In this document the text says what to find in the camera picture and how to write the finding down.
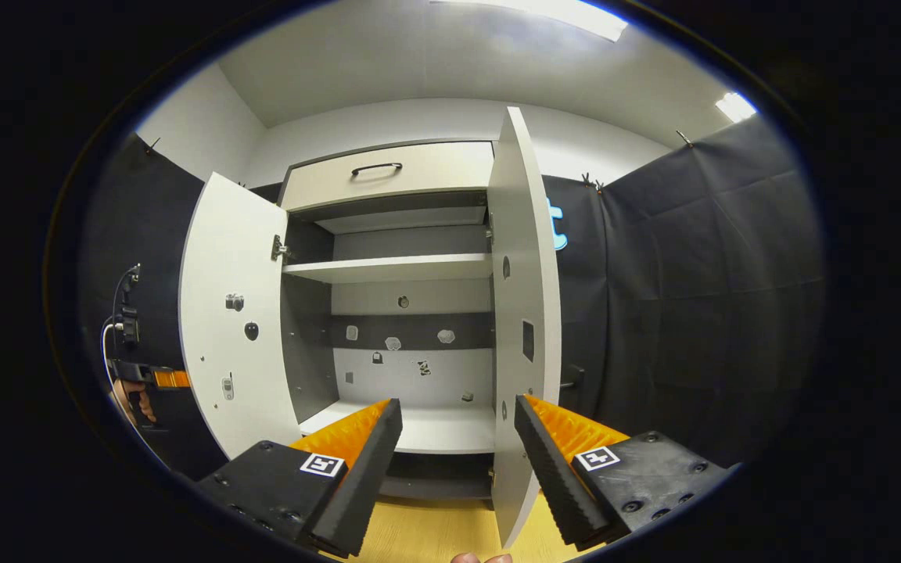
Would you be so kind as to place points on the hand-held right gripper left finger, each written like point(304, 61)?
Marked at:
point(364, 485)

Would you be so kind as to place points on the black backdrop cloth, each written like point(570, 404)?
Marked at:
point(693, 274)

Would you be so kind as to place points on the beige cabinet door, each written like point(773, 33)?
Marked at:
point(525, 274)
point(224, 258)

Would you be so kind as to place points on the light wooden base board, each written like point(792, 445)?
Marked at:
point(435, 536)

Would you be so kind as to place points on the thick white cabinet shelf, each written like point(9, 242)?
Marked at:
point(388, 268)

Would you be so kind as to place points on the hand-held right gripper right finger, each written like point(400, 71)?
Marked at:
point(556, 485)

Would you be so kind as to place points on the beige cabinet drawer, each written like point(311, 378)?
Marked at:
point(435, 176)

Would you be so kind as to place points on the small ceiling light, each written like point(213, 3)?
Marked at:
point(735, 107)

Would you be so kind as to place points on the black cloth clip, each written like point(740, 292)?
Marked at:
point(592, 182)
point(683, 138)
point(152, 145)

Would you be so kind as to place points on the beige double-door shoe cabinet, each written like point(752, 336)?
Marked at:
point(306, 344)

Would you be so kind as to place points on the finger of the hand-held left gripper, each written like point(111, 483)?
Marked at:
point(171, 379)

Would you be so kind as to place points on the long ceiling light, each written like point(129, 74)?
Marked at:
point(560, 16)

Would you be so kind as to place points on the white cabinet floor shelf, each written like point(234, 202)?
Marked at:
point(443, 430)

